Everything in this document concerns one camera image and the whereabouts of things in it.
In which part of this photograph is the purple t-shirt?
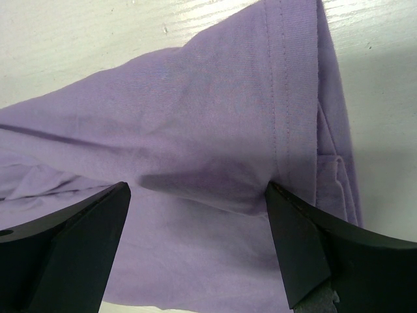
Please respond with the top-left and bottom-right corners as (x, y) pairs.
(1, 1), (362, 312)

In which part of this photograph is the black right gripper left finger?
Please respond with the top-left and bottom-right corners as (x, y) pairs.
(1, 182), (131, 313)

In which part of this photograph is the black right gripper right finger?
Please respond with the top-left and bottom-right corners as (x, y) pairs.
(265, 183), (416, 312)

